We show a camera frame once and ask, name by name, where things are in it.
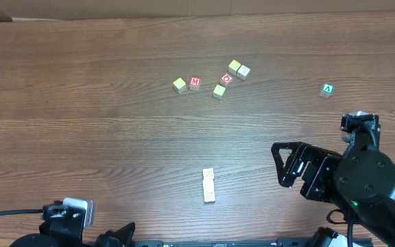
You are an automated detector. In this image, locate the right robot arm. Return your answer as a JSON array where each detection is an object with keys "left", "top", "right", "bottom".
[{"left": 271, "top": 142, "right": 395, "bottom": 246}]

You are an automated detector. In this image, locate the wooden letter E block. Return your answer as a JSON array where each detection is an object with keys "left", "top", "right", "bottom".
[{"left": 202, "top": 168, "right": 215, "bottom": 180}]

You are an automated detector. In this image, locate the red letter C block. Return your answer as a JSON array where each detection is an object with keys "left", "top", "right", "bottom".
[{"left": 219, "top": 73, "right": 233, "bottom": 88}]

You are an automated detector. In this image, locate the plain wooden block top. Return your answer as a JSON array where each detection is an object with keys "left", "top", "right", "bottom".
[{"left": 237, "top": 64, "right": 250, "bottom": 81}]

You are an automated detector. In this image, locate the yellow block top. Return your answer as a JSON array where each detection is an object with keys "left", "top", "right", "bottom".
[{"left": 228, "top": 60, "right": 241, "bottom": 75}]

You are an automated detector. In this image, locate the green letter V block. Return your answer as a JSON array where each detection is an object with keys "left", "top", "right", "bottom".
[{"left": 319, "top": 83, "right": 335, "bottom": 98}]

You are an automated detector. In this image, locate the wooden letter B block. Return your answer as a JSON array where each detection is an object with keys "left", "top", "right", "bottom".
[{"left": 204, "top": 191, "right": 215, "bottom": 203}]

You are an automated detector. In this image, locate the red letter M block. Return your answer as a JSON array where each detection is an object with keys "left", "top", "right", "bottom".
[{"left": 189, "top": 77, "right": 202, "bottom": 91}]

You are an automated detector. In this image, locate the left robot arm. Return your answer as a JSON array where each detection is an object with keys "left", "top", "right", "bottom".
[{"left": 10, "top": 198, "right": 136, "bottom": 247}]

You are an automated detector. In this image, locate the yellow block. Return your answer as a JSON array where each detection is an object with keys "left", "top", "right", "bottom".
[
  {"left": 228, "top": 60, "right": 241, "bottom": 75},
  {"left": 173, "top": 78, "right": 187, "bottom": 93},
  {"left": 202, "top": 179, "right": 214, "bottom": 192},
  {"left": 213, "top": 84, "right": 226, "bottom": 99}
]

